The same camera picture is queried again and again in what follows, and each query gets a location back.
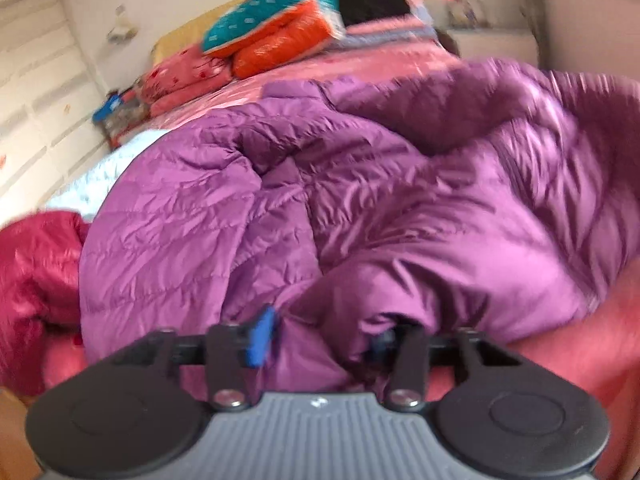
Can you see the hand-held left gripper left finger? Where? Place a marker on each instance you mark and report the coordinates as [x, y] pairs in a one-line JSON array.
[[260, 335]]

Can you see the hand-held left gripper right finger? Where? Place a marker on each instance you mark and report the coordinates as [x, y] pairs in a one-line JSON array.
[[386, 342]]

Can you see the purple down jacket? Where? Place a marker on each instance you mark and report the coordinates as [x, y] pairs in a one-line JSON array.
[[350, 210]]

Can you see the light blue down jacket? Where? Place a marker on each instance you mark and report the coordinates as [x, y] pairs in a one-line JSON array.
[[110, 170]]

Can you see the red down jacket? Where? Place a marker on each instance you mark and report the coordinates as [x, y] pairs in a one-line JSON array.
[[35, 270]]

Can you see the pink heart pillow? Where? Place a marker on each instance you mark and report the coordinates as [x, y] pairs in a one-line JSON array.
[[185, 77]]

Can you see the blue shoe box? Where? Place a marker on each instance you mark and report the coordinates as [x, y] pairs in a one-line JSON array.
[[107, 107]]

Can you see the teal and orange folded quilt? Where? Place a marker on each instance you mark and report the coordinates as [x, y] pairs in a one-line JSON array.
[[280, 25]]

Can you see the yellow headboard cover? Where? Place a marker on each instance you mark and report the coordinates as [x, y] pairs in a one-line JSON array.
[[200, 30]]

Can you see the white nightstand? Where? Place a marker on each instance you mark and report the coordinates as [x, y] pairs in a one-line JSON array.
[[495, 47]]

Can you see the pink folded blanket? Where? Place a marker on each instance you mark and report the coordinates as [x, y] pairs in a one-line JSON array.
[[380, 24]]

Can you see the white wardrobe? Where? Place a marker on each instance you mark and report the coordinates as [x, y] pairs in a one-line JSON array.
[[35, 90]]

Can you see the hanging plastic bag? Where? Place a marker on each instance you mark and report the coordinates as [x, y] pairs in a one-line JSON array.
[[122, 25]]

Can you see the black folded cloth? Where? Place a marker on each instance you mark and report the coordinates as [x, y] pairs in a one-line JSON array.
[[372, 0]]

